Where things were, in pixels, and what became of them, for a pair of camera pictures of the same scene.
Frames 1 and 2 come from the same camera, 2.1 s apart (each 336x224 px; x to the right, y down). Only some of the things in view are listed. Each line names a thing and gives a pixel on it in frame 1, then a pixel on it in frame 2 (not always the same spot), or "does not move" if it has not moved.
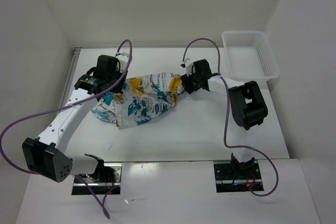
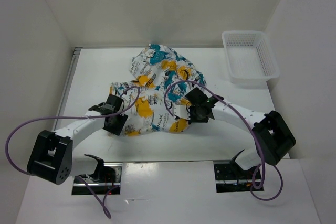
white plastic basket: x=250 y=56 does not move
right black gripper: x=186 y=80 -> x=192 y=119
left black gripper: x=118 y=89 -> x=117 y=129
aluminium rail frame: x=67 y=79 does not move
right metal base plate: x=234 y=176 does not move
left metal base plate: x=111 y=187 does not move
